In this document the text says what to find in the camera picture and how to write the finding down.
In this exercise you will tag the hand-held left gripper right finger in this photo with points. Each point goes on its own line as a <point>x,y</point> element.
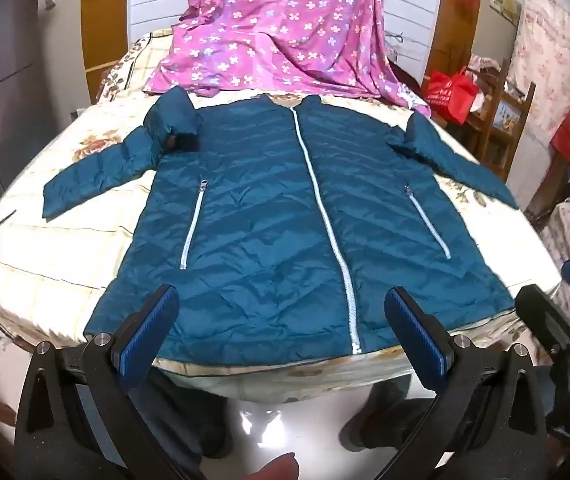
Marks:
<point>417,340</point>

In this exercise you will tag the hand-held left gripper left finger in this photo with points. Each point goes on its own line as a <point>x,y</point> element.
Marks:
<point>151,330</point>

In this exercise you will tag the teal puffer jacket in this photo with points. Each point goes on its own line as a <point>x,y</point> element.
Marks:
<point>285,210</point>

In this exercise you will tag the person's left hand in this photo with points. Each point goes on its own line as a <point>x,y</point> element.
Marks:
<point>277,467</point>

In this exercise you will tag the cream floral bed quilt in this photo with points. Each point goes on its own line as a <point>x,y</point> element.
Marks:
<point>65,240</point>

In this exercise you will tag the wooden chair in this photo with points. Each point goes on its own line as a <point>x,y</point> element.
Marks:
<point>497,125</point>

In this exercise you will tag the pink floral rolled quilt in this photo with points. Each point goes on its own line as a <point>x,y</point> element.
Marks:
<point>545,55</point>

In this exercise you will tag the red shopping bag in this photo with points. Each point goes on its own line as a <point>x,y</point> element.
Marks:
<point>447,92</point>

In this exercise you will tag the framed picture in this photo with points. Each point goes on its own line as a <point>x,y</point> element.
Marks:
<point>505,2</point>

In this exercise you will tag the grey wardrobe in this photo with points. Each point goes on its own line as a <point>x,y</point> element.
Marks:
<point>10,70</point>

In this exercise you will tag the purple floral bed sheet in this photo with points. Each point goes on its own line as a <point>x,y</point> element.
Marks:
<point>275,35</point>

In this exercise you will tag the white wall socket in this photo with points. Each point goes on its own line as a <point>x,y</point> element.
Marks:
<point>51,0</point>

